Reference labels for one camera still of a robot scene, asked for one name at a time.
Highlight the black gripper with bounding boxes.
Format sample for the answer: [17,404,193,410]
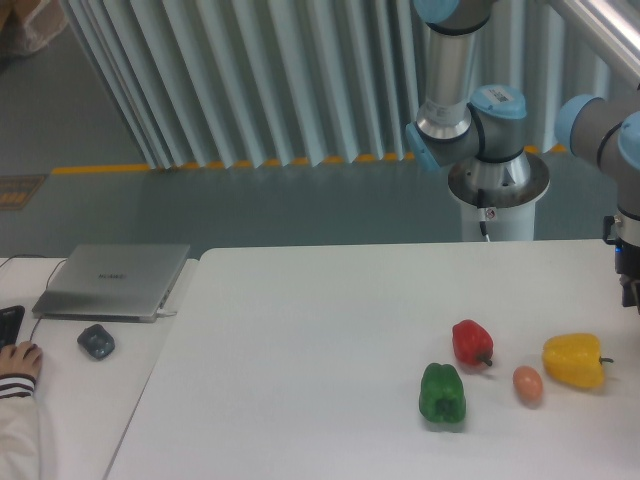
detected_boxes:
[602,214,639,308]

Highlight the red bell pepper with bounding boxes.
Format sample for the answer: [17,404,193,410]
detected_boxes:
[452,319,494,367]

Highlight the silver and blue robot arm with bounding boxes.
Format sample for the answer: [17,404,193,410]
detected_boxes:
[406,1,639,307]

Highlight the white sleeved forearm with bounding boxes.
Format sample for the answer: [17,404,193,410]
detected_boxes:
[1,374,40,479]

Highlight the person's hand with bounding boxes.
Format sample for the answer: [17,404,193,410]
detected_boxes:
[0,341,43,380]

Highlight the yellow bell pepper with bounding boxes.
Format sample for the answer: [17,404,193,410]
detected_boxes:
[541,333,614,389]

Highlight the brown egg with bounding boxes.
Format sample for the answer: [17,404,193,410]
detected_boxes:
[512,366,543,403]

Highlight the green bell pepper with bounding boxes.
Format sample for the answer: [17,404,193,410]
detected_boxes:
[419,363,466,424]

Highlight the white folding partition screen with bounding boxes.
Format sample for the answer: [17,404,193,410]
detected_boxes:
[62,1,639,169]

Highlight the silver closed laptop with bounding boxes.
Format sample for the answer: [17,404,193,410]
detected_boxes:
[32,244,190,323]

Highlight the black keyboard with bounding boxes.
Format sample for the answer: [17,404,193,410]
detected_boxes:
[0,305,25,349]

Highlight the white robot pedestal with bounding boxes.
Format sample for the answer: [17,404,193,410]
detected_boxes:
[448,152,550,242]

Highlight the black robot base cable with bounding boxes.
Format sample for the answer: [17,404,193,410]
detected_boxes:
[476,187,492,244]

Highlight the white laptop cable plug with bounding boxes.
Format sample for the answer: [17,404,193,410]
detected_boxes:
[156,309,177,318]

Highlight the black mouse cable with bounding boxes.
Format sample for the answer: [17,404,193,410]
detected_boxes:
[0,254,69,346]

